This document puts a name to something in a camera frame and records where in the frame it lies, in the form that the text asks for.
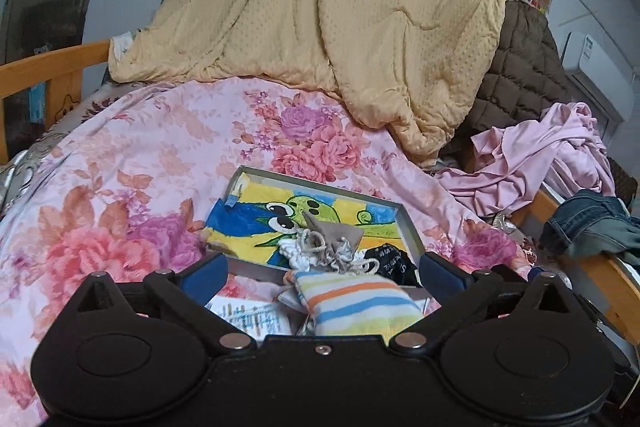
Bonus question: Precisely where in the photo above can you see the grey drawstring pouch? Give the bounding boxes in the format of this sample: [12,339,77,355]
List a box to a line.
[290,211,380,275]

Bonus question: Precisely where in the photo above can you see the blue denim jeans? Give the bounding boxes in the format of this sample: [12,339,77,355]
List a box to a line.
[539,190,639,271]

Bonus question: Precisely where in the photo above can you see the wooden bed frame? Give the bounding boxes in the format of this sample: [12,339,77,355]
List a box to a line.
[0,40,110,165]

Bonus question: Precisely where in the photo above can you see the grey shallow box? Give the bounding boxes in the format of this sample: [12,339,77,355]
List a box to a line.
[202,167,431,306]

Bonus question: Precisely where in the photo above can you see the yellow blue cartoon towel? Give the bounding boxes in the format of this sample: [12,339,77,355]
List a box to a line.
[202,172,408,268]

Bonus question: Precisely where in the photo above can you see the brown puffer jacket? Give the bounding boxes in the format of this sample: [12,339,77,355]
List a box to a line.
[440,0,572,156]

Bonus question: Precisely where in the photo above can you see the black sock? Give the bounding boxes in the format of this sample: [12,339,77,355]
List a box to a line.
[364,243,421,287]

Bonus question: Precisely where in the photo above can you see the white printed card package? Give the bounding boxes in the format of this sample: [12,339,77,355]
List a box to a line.
[205,296,293,343]

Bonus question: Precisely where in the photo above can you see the white air conditioner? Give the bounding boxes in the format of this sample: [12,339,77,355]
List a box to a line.
[562,31,634,121]

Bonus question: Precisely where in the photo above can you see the striped pastel sock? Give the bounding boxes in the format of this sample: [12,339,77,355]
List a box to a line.
[285,271,424,340]

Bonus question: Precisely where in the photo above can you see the pink crumpled cloth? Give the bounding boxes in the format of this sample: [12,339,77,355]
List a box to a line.
[435,102,615,217]

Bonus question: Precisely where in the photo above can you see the pink floral bedsheet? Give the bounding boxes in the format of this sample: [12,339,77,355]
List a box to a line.
[1,79,530,426]

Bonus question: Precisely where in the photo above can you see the yellow quilted blanket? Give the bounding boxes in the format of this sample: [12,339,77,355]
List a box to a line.
[108,0,509,166]

